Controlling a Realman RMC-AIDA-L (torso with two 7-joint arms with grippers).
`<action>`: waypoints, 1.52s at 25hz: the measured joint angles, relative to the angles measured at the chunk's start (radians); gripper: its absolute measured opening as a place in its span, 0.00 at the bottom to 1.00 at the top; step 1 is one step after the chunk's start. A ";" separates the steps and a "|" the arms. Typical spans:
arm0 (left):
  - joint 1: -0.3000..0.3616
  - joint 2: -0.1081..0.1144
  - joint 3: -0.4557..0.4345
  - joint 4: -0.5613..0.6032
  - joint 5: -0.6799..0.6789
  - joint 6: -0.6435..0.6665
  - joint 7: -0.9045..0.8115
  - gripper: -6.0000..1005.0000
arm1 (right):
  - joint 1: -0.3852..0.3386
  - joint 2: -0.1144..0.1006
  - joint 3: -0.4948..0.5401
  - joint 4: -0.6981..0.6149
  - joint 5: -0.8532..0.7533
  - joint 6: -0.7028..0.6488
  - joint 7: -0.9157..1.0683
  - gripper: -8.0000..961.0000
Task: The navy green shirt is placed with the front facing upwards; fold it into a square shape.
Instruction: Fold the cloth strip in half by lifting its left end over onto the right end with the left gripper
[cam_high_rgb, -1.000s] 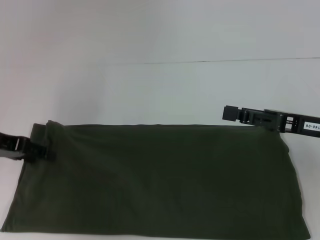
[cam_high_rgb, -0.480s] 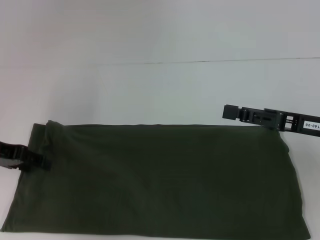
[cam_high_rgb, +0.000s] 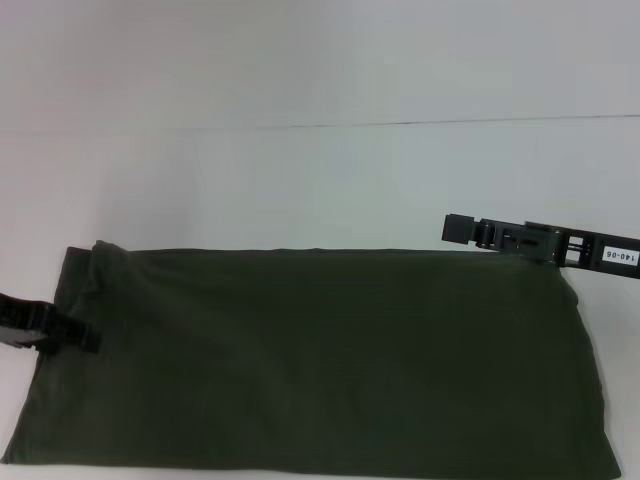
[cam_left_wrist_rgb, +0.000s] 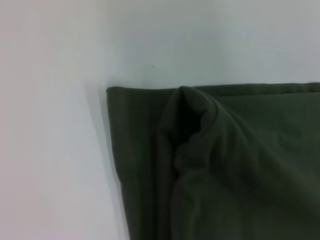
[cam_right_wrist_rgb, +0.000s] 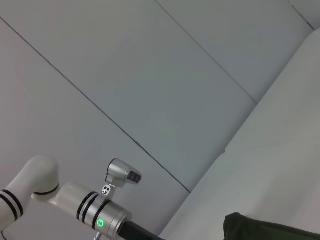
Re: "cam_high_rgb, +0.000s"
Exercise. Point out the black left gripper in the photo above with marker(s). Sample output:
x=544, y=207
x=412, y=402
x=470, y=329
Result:
x=17, y=325

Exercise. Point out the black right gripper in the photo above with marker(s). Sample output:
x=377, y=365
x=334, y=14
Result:
x=585, y=247

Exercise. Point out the dark green FREE t-shirt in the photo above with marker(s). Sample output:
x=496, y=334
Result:
x=325, y=360

